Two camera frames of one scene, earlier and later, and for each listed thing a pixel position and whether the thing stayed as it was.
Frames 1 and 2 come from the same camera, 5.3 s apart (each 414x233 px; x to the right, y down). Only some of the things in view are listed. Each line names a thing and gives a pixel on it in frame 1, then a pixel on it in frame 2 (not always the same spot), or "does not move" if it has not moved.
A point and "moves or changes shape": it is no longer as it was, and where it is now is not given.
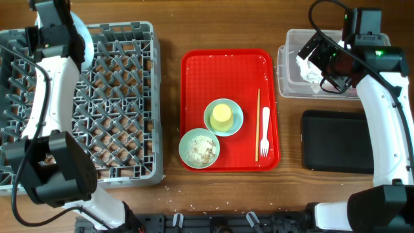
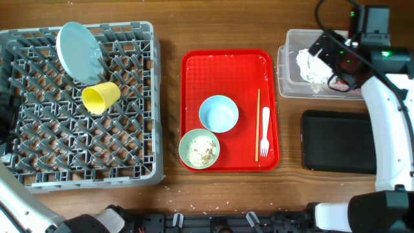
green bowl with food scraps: (199, 148) does not move
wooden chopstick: (257, 126) does not move
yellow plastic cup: (221, 119) to (98, 98)
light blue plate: (83, 32) moves or changes shape
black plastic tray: (337, 142) does not move
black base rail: (204, 222) does not move
